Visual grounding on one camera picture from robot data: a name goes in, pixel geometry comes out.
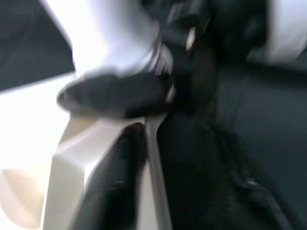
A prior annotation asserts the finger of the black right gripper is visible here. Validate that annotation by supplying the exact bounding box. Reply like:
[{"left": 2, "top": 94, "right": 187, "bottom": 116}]
[{"left": 56, "top": 71, "right": 171, "bottom": 119}]

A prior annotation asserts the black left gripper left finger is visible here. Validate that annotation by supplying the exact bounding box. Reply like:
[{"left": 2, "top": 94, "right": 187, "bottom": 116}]
[{"left": 76, "top": 122, "right": 148, "bottom": 230}]

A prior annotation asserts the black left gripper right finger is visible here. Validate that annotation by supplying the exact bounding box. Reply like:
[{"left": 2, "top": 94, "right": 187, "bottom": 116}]
[{"left": 165, "top": 114, "right": 288, "bottom": 230}]

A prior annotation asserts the white plastic table leg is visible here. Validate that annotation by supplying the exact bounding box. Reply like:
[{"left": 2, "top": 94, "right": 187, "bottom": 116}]
[{"left": 39, "top": 0, "right": 175, "bottom": 81}]

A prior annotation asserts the white plastic children table top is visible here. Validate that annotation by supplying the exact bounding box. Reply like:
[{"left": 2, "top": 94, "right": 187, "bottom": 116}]
[{"left": 0, "top": 71, "right": 173, "bottom": 230}]

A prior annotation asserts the black table cloth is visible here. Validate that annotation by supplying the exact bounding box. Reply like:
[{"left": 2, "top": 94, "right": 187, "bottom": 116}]
[{"left": 0, "top": 0, "right": 307, "bottom": 230}]

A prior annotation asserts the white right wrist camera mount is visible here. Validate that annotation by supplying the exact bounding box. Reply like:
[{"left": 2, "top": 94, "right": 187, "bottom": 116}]
[{"left": 247, "top": 0, "right": 307, "bottom": 63}]

